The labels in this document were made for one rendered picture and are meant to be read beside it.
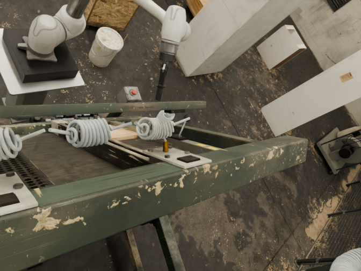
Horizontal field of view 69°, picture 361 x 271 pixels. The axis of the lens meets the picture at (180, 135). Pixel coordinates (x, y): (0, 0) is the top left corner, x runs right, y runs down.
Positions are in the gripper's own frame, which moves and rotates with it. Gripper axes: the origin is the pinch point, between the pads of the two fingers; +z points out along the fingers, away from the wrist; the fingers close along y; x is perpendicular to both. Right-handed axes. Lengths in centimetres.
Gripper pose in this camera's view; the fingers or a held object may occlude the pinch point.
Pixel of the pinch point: (159, 93)
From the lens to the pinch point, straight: 135.6
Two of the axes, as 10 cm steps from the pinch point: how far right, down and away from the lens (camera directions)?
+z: -2.3, 9.2, 3.2
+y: 0.4, -3.2, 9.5
